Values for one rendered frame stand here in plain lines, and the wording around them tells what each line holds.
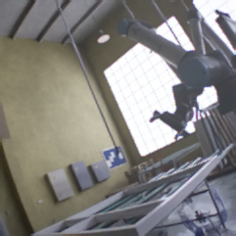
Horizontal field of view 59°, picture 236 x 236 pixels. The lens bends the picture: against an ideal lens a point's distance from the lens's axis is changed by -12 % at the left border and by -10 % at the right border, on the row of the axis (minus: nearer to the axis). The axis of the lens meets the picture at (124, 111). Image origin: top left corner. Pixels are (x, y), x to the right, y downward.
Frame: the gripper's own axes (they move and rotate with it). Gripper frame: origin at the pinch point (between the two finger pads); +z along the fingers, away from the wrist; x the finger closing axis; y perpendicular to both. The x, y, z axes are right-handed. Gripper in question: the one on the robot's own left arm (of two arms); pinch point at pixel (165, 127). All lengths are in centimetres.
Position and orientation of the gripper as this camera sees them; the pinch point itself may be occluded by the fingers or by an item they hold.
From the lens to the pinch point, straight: 101.7
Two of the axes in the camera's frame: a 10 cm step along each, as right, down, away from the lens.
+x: -7.5, -5.4, 3.8
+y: -3.7, 8.2, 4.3
